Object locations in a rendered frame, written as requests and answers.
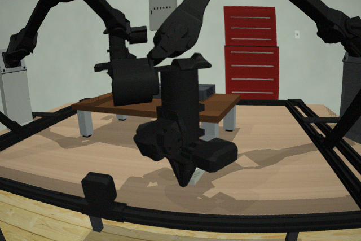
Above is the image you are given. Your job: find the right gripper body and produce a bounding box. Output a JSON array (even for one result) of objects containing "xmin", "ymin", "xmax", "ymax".
[{"xmin": 156, "ymin": 99, "xmax": 238, "ymax": 173}]

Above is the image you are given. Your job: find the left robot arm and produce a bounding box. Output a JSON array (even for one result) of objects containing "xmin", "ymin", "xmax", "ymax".
[{"xmin": 2, "ymin": 0, "xmax": 147, "ymax": 68}]

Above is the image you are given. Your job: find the brown wooden stand with grey legs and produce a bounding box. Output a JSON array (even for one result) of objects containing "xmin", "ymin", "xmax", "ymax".
[{"xmin": 72, "ymin": 92, "xmax": 240, "ymax": 141}]

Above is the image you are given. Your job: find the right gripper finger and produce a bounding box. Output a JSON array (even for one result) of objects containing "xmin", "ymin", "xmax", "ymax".
[
  {"xmin": 166, "ymin": 148, "xmax": 181, "ymax": 186},
  {"xmin": 171, "ymin": 155, "xmax": 197, "ymax": 187}
]

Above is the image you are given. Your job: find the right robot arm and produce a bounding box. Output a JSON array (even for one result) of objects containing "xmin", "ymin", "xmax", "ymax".
[{"xmin": 112, "ymin": 0, "xmax": 361, "ymax": 161}]

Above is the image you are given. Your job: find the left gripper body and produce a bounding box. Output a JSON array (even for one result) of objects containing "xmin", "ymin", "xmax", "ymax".
[{"xmin": 94, "ymin": 45, "xmax": 128, "ymax": 72}]

